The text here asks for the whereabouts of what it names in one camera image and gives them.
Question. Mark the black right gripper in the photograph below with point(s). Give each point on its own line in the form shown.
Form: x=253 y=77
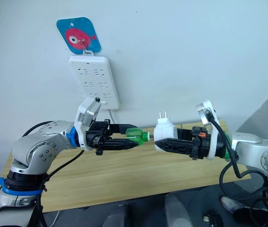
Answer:
x=201 y=144

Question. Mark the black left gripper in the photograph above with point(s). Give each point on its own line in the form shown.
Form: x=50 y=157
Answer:
x=96 y=137

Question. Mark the green liquid repellent bottle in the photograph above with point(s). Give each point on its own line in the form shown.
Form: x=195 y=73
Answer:
x=134 y=135

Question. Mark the white mosquito repellent heater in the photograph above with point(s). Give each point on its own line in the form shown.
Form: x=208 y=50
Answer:
x=164 y=130

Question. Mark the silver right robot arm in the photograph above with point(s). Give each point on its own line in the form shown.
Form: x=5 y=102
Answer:
x=247 y=142

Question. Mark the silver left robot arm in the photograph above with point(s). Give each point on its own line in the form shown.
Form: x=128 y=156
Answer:
x=37 y=151

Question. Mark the white power strip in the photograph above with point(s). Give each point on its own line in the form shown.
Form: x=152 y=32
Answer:
x=93 y=80

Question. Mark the dark grey rounded shape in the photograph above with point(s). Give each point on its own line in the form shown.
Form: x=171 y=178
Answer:
x=177 y=210

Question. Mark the white and black shoe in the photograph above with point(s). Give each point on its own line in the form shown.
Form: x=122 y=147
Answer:
x=232 y=205

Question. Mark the small black floor object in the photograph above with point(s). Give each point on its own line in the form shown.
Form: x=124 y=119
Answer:
x=212 y=218

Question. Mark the grey slanted panel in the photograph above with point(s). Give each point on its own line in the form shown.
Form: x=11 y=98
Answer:
x=266 y=113

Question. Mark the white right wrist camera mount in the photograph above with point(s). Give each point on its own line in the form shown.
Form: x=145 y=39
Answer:
x=213 y=142

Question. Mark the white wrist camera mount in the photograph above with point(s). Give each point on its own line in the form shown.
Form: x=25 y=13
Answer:
x=83 y=116
x=213 y=142

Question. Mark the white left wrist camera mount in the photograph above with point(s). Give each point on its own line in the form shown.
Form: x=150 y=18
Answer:
x=83 y=116

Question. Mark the blue fish wall hook plaque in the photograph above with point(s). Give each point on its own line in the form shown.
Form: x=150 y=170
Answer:
x=77 y=35

